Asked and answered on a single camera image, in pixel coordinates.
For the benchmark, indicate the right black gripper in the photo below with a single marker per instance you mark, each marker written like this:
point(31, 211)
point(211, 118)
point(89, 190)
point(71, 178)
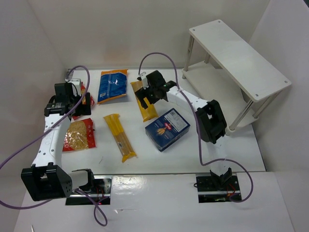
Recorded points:
point(144, 94)

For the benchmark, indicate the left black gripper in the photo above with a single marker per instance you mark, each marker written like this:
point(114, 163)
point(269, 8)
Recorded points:
point(85, 104)

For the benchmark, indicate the blue orange pasta bag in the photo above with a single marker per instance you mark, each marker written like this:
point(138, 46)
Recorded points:
point(112, 85)

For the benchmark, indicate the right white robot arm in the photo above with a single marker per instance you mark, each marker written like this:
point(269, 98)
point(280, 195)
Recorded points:
point(210, 120)

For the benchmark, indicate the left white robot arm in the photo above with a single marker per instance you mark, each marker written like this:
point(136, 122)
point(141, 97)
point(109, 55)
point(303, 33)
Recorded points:
point(45, 179)

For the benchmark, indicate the dark blue pasta box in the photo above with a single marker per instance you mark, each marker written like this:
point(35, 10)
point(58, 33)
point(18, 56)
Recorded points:
point(167, 129)

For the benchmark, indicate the white two-tier shelf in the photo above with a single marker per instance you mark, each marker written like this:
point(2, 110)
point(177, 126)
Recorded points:
point(221, 65)

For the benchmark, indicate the yellow spaghetti pack right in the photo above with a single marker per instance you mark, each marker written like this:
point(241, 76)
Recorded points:
point(148, 113)

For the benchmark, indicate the yellow spaghetti pack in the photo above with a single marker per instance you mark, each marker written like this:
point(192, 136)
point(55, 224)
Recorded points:
point(120, 136)
point(148, 113)

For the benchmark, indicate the yellow spaghetti pack left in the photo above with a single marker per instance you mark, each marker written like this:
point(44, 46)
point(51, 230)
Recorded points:
point(120, 136)

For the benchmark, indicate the red macaroni bag lower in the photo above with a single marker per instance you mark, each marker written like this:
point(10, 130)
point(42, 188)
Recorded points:
point(80, 136)

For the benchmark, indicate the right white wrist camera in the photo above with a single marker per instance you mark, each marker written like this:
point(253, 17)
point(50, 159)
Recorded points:
point(142, 77)

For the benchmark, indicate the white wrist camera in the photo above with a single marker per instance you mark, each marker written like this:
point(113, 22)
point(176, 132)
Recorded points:
point(142, 77)
point(76, 86)

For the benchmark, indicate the aluminium rail left edge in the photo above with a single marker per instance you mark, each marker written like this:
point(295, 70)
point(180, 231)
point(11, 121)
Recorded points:
point(56, 126)

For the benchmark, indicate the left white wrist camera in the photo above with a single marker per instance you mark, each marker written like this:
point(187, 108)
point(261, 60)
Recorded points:
point(76, 86)

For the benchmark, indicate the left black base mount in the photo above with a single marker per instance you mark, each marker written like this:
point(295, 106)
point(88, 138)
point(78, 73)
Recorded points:
point(100, 193)

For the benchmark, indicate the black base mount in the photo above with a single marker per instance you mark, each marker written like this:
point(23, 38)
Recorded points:
point(208, 193)
point(100, 193)

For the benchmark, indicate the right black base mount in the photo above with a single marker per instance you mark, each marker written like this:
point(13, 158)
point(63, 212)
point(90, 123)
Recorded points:
point(208, 193)

